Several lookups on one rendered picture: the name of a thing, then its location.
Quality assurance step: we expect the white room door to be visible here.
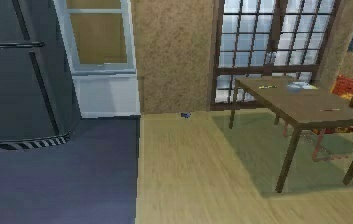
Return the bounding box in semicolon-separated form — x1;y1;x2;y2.
52;0;141;118

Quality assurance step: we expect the dark brown framed window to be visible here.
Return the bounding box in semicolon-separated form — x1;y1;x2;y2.
210;0;342;111

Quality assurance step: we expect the brown wooden table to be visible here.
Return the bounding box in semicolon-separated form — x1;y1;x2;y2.
228;75;353;194

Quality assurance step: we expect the dark grey fridge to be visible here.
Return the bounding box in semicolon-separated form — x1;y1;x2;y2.
0;0;82;151

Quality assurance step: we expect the red chair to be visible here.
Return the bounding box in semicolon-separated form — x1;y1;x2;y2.
281;75;353;163

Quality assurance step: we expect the black fridge handle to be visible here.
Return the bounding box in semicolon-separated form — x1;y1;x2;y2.
28;51;61;136
11;0;31;41

